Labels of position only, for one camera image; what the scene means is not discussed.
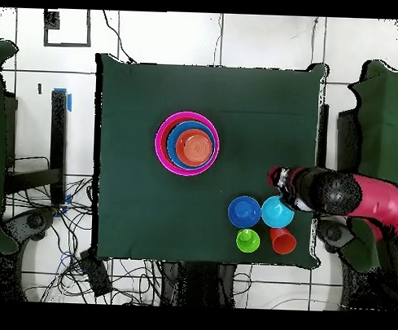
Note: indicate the orange small bowl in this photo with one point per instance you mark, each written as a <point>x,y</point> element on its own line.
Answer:
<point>194,148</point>

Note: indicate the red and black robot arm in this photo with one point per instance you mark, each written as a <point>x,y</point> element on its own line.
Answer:
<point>380,200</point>

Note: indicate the light blue small bowl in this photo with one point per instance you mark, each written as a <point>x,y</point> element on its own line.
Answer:
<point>273,215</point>

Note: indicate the dark blue small bowl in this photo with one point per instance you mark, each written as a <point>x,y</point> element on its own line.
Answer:
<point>244,210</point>

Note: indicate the orange plastic cup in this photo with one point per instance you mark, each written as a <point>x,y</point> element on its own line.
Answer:
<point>282,243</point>

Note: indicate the green plastic cup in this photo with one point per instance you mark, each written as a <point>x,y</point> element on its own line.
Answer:
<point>248,241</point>

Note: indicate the black floor stand base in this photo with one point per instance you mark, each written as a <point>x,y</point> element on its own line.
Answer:
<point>34,221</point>
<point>333,235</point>

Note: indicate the blue medium bowl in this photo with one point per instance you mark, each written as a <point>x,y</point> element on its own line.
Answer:
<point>171,147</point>

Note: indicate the pink large bowl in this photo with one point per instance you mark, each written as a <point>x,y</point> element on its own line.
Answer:
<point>158,144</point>

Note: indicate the dark green tablecloth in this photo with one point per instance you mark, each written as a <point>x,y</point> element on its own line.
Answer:
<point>139,104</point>

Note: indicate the black power strip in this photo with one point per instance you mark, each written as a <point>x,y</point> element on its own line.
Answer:
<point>95,275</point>

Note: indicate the black post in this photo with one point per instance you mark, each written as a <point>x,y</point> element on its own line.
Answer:
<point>323,143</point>

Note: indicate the black frame with blue tape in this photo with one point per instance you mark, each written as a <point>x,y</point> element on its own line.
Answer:
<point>58,134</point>

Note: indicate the black square floor frame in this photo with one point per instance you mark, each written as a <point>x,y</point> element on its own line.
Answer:
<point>51,19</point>

